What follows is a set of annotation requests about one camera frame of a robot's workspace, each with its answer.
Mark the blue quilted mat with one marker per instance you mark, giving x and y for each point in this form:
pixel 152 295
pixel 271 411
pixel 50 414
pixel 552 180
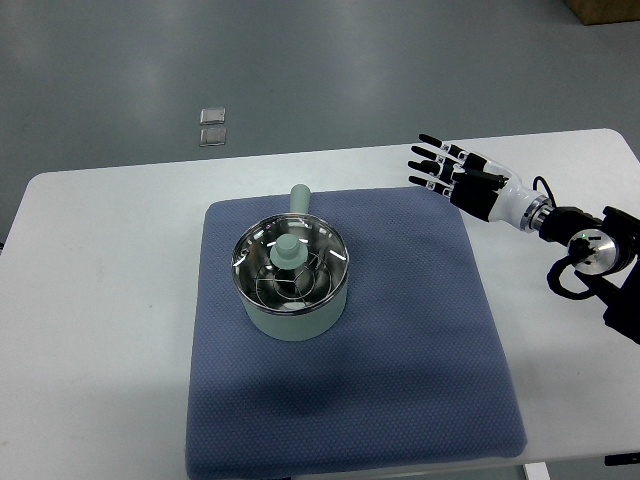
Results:
pixel 413 372

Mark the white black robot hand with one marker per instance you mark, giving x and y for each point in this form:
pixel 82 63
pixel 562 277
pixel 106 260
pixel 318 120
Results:
pixel 476 184

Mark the glass lid green knob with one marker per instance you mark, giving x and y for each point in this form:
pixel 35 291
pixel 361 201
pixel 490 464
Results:
pixel 287 241

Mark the green steel pot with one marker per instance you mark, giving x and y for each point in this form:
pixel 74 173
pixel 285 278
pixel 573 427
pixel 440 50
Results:
pixel 305 326

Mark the upper floor metal plate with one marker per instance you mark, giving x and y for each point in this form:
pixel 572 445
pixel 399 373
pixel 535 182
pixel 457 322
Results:
pixel 212 115

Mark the black table bracket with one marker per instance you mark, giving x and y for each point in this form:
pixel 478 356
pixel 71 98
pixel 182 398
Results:
pixel 622 459

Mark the brown cardboard box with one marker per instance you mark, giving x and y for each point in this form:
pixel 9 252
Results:
pixel 601 12

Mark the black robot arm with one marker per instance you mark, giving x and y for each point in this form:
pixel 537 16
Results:
pixel 601 260

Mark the wire steamer rack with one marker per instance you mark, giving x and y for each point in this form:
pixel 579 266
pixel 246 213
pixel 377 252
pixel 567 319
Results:
pixel 304 286

